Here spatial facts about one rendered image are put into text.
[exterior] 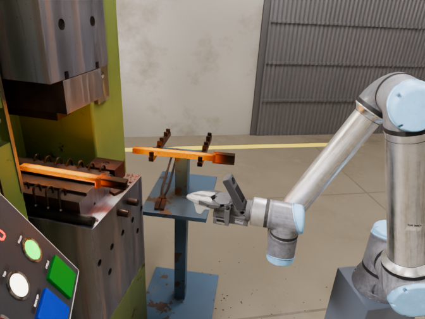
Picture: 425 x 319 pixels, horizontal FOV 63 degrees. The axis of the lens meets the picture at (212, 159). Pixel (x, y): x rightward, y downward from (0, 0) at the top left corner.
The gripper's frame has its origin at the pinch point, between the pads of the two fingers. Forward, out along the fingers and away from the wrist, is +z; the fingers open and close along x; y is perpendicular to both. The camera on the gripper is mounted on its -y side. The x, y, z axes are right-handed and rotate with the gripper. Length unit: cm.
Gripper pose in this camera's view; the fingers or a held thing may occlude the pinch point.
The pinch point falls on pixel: (190, 194)
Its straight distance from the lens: 115.0
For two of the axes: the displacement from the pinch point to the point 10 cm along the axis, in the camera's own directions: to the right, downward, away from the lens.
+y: -0.5, 9.0, 4.3
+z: -9.7, -1.4, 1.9
